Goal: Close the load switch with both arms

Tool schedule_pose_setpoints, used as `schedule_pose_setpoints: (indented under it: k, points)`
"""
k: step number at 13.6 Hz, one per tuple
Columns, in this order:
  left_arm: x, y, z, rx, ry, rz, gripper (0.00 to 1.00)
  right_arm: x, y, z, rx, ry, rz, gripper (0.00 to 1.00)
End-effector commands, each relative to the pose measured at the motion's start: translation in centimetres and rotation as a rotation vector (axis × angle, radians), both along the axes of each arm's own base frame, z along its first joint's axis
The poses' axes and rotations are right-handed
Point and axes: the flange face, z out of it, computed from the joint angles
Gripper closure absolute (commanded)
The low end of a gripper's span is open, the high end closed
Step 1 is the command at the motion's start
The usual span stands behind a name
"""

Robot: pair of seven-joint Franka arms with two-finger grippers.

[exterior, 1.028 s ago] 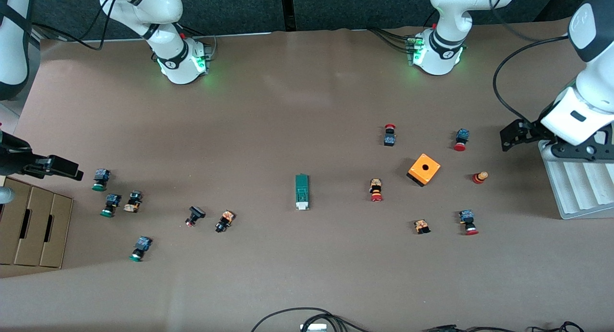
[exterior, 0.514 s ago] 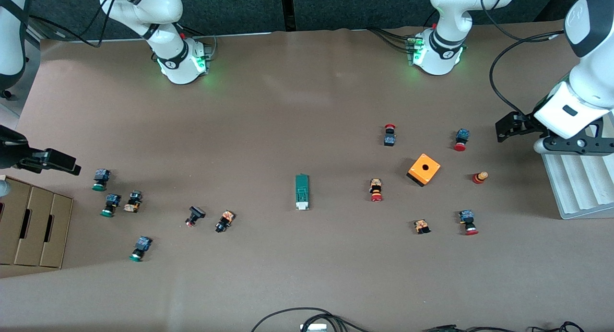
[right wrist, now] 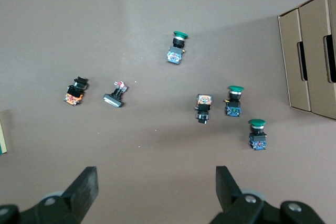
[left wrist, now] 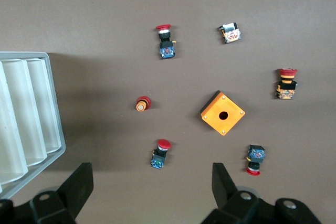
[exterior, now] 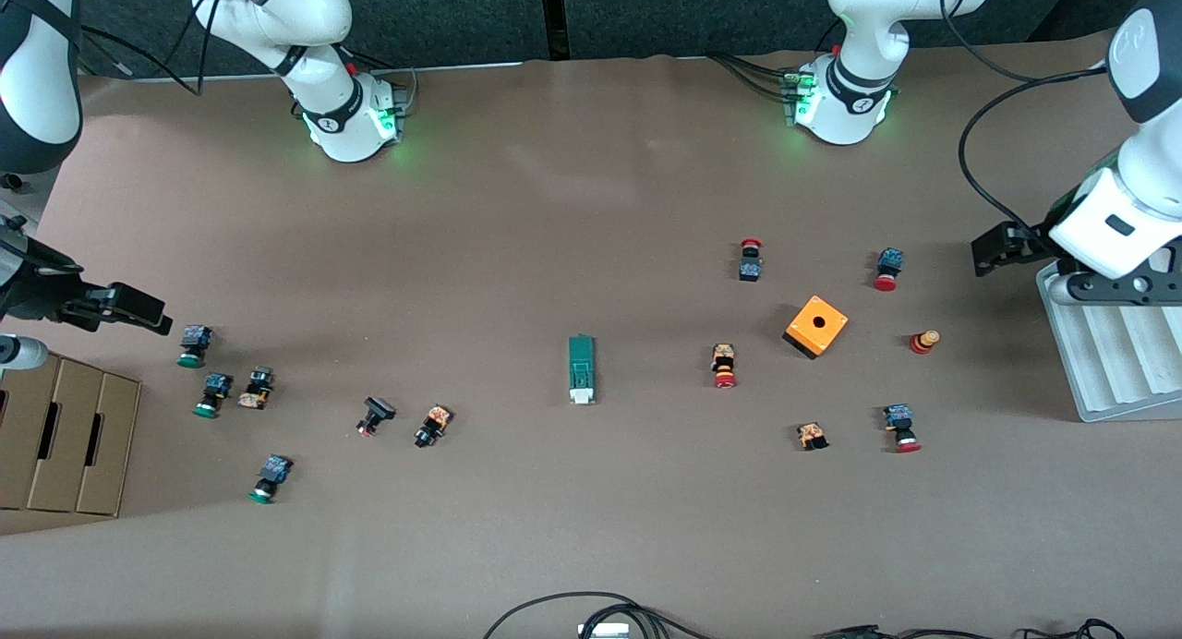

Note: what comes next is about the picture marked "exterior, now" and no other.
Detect green push button blue block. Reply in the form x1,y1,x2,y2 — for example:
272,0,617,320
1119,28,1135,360
247,453,295,505
192,372,235,419
176,324,214,369

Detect grey metal cabinet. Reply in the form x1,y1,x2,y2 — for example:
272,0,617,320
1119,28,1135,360
0,173,56,232

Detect red mushroom button blue block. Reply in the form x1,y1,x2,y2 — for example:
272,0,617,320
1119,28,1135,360
872,247,905,293
883,404,923,454

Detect brown cardboard divider box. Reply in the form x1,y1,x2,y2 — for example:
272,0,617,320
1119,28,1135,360
0,348,142,517

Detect grey ribbed plastic tray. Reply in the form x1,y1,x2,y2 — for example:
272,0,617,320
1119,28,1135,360
1035,260,1182,424

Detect black square button red base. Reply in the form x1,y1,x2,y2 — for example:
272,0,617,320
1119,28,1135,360
356,396,397,438

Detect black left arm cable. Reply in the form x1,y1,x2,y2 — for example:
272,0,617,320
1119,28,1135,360
940,0,1109,247

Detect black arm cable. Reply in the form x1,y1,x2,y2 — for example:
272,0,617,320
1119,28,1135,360
81,0,227,98
940,0,1109,247

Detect orange button enclosure box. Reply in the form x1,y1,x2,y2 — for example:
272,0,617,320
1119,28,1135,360
783,295,850,361

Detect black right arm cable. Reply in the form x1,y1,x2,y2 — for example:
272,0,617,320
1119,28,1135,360
81,0,227,98

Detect black left base cables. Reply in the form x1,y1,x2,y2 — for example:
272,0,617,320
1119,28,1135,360
709,53,797,104

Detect black base cables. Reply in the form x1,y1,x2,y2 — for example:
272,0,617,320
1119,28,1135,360
346,48,418,118
709,53,797,104

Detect black selector switch orange block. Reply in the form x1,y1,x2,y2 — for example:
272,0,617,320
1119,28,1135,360
414,404,454,450

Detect black right base cables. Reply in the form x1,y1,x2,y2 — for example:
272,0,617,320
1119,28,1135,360
346,48,418,118

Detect black vertical post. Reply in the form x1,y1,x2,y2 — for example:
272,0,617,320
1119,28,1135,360
540,0,570,61

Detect black thick cable bundle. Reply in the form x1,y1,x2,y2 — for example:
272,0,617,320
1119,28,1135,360
591,605,717,639

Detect black arched cable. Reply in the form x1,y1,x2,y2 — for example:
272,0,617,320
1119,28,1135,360
482,591,652,639

